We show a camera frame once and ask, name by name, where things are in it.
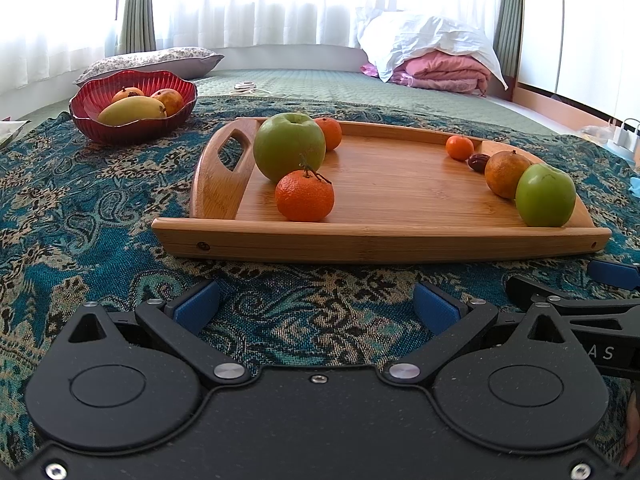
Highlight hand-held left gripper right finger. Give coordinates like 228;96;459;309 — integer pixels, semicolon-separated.
382;281;583;386

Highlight yellow mango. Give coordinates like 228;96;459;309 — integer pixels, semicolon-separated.
97;96;167;127

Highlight wooden serving tray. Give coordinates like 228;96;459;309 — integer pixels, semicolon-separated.
151;116;613;264

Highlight clear plastic bag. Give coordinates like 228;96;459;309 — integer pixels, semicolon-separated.
580;124;613;143

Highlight red-orange round fruit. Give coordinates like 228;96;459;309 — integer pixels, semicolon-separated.
150;88;184;117

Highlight orange tangerine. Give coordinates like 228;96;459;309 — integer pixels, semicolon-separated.
314;116;343;152

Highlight small green apple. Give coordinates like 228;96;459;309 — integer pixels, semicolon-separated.
515;163;577;227

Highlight small tangerine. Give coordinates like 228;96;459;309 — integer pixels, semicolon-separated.
445;135;475;162

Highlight floral pillow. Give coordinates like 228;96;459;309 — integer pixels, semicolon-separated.
74;47;225;86

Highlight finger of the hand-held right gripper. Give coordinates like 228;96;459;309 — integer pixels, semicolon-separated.
505;274;640;318
587;259;640;291

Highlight folded pink blanket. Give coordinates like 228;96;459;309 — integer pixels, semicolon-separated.
361;51;493;97

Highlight large green apple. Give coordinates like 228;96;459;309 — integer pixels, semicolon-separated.
253;112;327;184

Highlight white charger block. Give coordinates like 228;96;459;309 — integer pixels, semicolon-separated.
607;116;640;153

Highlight green quilted bed cover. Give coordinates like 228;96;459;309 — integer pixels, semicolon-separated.
20;67;571;136

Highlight red glass bowl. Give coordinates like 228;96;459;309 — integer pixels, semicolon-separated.
69;69;197;146

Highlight brownish orange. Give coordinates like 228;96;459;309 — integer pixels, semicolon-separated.
484;150;533;200

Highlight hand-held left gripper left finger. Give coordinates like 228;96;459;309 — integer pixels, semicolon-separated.
55;280;251;388

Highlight white plastic bag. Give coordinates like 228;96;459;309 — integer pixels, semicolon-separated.
0;117;32;150

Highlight teal paisley blanket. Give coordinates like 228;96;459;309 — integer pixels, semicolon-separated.
0;95;640;461

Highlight white and pink bedding pile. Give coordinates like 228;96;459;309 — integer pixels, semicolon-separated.
356;7;508;91

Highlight green curtain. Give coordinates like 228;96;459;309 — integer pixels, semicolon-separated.
492;0;525;78
116;0;158;56

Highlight white wardrobe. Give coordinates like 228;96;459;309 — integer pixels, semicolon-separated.
517;0;640;121

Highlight tangerine with stem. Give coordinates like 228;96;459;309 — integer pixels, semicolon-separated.
275;155;335;222

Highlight white coiled cable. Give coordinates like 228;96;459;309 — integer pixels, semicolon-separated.
232;80;271;96

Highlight white sheer curtain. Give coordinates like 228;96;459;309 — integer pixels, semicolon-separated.
0;0;506;96

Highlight person's right hand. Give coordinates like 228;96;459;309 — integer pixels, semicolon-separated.
621;394;640;468

